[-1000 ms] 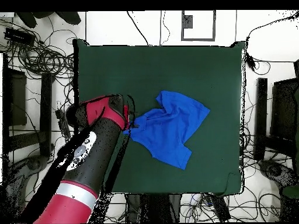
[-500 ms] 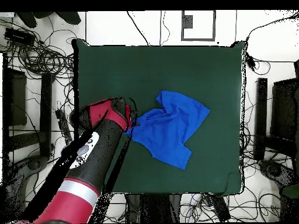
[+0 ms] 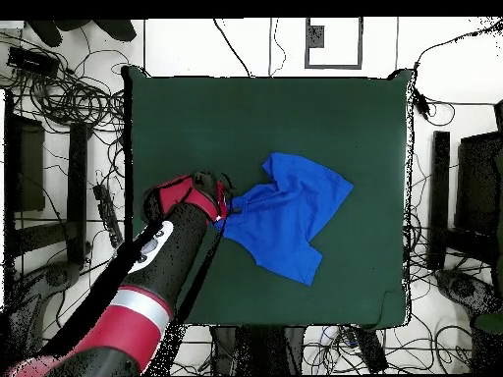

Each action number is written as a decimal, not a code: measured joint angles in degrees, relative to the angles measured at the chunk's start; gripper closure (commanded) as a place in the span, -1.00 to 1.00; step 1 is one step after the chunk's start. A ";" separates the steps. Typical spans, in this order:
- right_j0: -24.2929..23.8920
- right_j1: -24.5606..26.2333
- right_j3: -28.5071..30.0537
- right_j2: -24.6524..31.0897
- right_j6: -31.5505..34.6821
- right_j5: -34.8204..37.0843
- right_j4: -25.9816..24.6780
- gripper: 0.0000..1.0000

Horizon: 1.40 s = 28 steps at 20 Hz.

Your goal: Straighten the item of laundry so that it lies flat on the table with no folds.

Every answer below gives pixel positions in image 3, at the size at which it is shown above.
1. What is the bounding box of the blue shirt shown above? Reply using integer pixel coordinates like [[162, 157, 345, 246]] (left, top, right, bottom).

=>
[[213, 151, 355, 287]]

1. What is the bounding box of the dark flat panel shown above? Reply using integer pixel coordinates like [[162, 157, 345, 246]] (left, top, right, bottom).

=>
[[455, 131, 503, 237], [4, 113, 46, 213]]

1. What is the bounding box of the dark green table cloth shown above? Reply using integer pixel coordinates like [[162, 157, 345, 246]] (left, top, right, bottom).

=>
[[120, 65, 414, 330]]

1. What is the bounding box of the black power strip with sockets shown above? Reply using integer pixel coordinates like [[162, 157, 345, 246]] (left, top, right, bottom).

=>
[[91, 183, 125, 249]]

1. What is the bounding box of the black upright stand bar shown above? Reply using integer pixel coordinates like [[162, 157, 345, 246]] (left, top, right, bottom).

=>
[[427, 130, 451, 271], [66, 122, 89, 264]]

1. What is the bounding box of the grey stand foot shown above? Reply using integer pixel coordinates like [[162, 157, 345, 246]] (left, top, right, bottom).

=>
[[38, 260, 82, 294], [434, 268, 500, 315]]

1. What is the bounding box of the black star-shaped chair base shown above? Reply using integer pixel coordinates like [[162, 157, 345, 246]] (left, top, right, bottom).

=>
[[26, 18, 138, 48]]

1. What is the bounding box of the long black power strip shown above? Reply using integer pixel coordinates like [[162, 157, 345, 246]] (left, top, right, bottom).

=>
[[351, 327, 390, 374]]

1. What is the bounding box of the black power adapter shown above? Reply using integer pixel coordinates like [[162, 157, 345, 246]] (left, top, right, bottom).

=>
[[412, 87, 433, 121]]

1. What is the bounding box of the black rectangular device box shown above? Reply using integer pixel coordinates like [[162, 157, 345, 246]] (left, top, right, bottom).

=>
[[6, 45, 61, 78]]

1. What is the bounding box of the thick black floor cable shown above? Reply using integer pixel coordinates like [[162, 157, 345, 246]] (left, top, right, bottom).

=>
[[212, 18, 252, 78]]

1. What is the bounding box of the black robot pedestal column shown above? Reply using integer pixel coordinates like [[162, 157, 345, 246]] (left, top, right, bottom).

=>
[[209, 325, 306, 376]]

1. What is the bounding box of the grey square floor frame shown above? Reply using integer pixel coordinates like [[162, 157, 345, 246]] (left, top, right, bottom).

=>
[[304, 17, 364, 71]]

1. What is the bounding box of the black cable tangle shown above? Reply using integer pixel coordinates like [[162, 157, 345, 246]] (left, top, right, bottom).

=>
[[0, 30, 127, 135]]

